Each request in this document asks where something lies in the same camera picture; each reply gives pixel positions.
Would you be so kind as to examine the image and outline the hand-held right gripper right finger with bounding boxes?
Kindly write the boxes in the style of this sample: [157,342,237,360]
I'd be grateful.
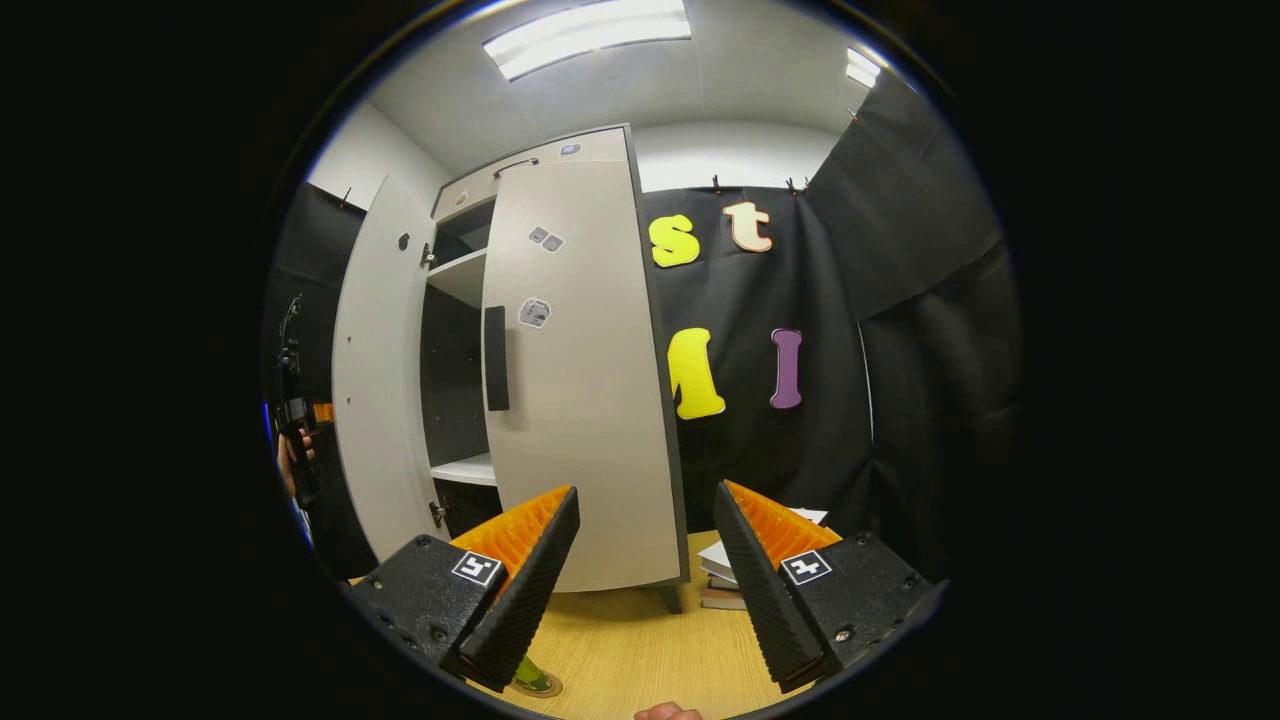
[713,480,949,694]

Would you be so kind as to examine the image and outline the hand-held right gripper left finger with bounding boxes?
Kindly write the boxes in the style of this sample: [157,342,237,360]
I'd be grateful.
[345,485,581,693]

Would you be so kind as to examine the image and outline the white cabinet door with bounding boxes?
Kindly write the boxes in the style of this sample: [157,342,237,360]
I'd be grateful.
[332,175,451,563]
[482,160,683,593]

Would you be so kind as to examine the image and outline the white and grey cabinet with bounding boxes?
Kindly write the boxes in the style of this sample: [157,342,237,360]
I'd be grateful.
[420,123,693,613]

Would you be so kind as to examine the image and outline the white portrait book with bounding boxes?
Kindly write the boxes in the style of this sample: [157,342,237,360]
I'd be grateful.
[697,507,831,583]

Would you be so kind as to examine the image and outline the black backdrop cloth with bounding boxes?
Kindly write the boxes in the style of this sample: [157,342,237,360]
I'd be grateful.
[266,70,1023,583]

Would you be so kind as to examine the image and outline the cabinet drawer with black handle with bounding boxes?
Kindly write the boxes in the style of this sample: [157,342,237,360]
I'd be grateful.
[432,127,633,219]

